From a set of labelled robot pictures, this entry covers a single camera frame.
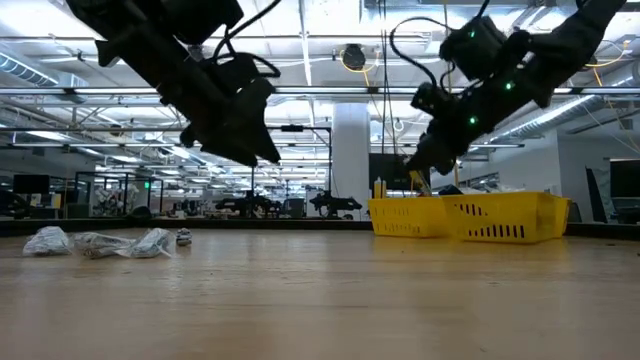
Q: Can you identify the yellow plastic basket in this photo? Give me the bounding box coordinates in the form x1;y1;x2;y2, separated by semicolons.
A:
368;196;451;239
442;192;572;245

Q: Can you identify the black monitor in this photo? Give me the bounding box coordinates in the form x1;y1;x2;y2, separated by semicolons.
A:
609;158;640;199
368;153;432;192

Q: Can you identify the black aluminium table frame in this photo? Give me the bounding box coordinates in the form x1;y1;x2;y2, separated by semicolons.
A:
0;217;640;239

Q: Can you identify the black leaning panel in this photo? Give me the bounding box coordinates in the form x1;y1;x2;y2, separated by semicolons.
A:
585;167;610;224

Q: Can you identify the dark background screen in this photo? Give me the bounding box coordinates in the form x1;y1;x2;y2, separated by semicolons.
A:
13;174;51;195

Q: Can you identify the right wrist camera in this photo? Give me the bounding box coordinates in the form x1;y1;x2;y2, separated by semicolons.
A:
439;17;507;81

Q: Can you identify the black ceiling cable reel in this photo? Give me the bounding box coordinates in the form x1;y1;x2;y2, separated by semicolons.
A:
342;43;368;72

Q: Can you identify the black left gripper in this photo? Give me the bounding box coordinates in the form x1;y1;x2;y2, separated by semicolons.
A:
159;74;282;169

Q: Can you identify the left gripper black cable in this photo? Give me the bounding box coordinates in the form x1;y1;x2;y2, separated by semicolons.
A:
212;0;282;79

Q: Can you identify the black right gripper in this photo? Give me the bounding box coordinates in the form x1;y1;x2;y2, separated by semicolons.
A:
404;74;516;176

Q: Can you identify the black hanging cable coil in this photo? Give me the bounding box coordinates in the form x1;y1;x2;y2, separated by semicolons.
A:
378;0;392;157

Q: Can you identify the white building column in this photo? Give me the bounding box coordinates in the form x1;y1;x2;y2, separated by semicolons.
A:
332;102;372;221

